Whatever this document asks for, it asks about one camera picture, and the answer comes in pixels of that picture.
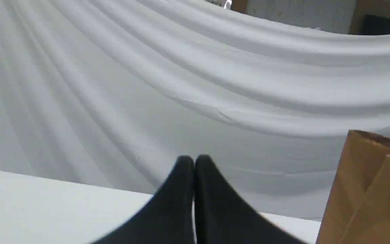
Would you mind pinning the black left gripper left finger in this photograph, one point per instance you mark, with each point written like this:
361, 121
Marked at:
167, 216

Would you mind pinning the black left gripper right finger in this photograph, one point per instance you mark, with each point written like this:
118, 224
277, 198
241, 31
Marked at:
222, 216

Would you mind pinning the brown paper bag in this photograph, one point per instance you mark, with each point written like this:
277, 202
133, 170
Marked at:
358, 207

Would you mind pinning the white draped backdrop cloth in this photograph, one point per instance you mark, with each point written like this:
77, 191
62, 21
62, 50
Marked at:
111, 92

